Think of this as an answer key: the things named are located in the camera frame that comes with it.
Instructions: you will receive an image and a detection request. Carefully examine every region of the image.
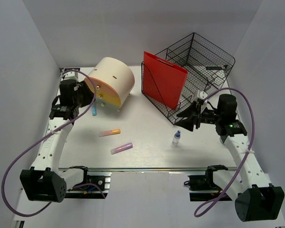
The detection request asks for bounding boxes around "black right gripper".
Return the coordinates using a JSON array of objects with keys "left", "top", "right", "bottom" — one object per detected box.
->
[{"left": 175, "top": 100, "right": 222, "bottom": 132}]

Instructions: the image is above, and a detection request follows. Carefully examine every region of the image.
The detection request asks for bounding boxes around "peach top drawer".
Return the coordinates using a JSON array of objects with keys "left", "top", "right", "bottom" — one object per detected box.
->
[{"left": 84, "top": 77, "right": 119, "bottom": 97}]

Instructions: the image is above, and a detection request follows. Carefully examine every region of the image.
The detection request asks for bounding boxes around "cream semicircular drawer box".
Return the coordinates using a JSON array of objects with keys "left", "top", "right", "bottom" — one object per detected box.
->
[{"left": 88, "top": 57, "right": 135, "bottom": 112}]

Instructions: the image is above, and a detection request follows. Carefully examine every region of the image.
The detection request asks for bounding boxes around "red file folder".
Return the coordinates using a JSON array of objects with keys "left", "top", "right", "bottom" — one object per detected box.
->
[{"left": 142, "top": 51, "right": 188, "bottom": 110}]

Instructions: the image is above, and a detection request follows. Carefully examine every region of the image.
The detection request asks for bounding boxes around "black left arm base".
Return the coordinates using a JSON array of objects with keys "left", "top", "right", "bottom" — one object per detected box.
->
[{"left": 59, "top": 166, "right": 111, "bottom": 199}]

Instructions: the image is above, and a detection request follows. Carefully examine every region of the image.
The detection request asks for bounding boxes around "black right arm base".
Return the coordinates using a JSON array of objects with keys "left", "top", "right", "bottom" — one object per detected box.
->
[{"left": 183, "top": 164, "right": 236, "bottom": 202}]

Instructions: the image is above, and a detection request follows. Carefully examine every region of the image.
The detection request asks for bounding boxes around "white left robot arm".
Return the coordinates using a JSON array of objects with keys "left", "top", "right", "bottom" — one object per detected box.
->
[{"left": 20, "top": 78, "right": 95, "bottom": 202}]

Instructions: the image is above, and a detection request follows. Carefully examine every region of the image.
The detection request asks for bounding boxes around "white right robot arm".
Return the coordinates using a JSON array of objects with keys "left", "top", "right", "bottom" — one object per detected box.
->
[{"left": 176, "top": 91, "right": 285, "bottom": 222}]

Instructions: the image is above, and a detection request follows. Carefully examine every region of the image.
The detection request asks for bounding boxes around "blue tube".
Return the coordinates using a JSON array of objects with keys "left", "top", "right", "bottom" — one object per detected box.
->
[{"left": 91, "top": 104, "right": 97, "bottom": 116}]

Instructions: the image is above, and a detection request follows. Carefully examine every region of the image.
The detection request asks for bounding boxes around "yellow bottom drawer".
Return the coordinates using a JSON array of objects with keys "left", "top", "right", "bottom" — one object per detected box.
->
[{"left": 96, "top": 86, "right": 121, "bottom": 106}]

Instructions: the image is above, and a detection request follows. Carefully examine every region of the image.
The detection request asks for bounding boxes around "small blue capped bottle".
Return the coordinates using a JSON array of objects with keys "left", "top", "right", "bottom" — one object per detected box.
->
[{"left": 172, "top": 130, "right": 181, "bottom": 145}]

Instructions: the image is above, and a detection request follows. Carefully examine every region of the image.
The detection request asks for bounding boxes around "black label sticker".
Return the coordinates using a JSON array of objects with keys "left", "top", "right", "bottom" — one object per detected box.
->
[{"left": 63, "top": 68, "right": 80, "bottom": 72}]

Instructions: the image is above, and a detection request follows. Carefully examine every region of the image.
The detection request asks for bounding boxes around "orange capped pink tube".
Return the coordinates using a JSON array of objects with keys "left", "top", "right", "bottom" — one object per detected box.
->
[{"left": 99, "top": 129, "right": 121, "bottom": 137}]

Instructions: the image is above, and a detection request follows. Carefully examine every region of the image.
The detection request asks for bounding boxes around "purple tube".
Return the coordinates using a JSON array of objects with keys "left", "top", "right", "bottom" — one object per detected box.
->
[{"left": 111, "top": 142, "right": 133, "bottom": 155}]

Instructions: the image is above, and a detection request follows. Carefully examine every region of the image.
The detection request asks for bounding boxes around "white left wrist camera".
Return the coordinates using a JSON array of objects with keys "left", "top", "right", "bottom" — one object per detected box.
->
[{"left": 61, "top": 71, "right": 78, "bottom": 81}]

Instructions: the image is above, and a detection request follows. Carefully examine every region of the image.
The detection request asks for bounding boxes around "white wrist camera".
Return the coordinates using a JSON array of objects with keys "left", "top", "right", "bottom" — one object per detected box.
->
[
  {"left": 61, "top": 71, "right": 78, "bottom": 81},
  {"left": 193, "top": 90, "right": 208, "bottom": 105}
]

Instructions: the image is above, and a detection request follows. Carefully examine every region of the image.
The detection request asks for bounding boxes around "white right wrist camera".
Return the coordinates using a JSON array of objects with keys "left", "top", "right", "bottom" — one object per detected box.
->
[{"left": 193, "top": 90, "right": 208, "bottom": 105}]

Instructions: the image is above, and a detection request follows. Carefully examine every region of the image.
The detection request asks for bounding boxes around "black wire mesh organizer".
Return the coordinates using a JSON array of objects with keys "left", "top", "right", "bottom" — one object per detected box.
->
[{"left": 141, "top": 32, "right": 236, "bottom": 124}]

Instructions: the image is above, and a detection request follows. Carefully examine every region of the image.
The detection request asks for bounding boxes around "aluminium front rail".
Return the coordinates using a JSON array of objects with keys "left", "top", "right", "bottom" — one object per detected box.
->
[{"left": 58, "top": 167, "right": 237, "bottom": 172}]

